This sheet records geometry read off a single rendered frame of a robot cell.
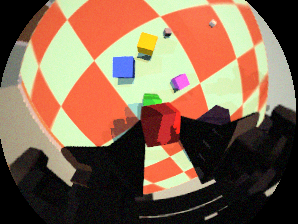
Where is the blue block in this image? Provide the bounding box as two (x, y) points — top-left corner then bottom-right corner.
(112, 56), (136, 79)

